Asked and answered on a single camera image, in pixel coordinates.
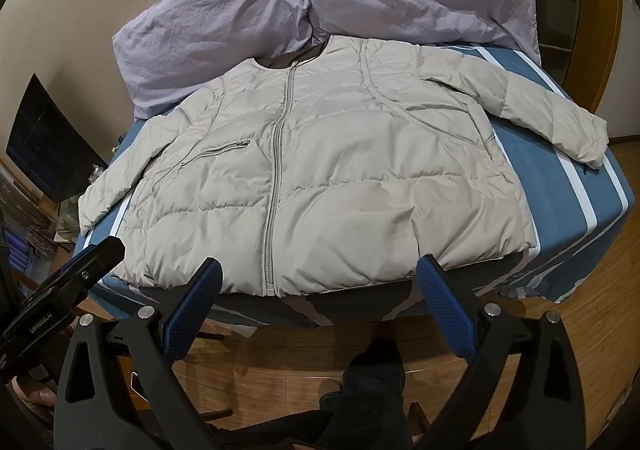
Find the person's left hand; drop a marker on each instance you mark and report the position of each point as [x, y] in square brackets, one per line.
[36, 394]

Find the lavender duvet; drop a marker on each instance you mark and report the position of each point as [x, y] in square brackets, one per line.
[200, 30]

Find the dark computer monitor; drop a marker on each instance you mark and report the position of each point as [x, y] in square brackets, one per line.
[50, 140]

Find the wooden door frame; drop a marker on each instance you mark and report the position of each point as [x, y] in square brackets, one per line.
[607, 55]

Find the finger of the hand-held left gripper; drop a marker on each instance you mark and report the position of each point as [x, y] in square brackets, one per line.
[85, 262]

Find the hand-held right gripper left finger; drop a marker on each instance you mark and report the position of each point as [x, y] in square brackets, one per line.
[195, 300]

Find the bed with blue striped sheet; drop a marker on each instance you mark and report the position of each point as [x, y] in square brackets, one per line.
[550, 180]

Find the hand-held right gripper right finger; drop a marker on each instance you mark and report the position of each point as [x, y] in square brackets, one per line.
[445, 310]

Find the beige puffer jacket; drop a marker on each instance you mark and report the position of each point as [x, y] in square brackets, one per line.
[320, 155]

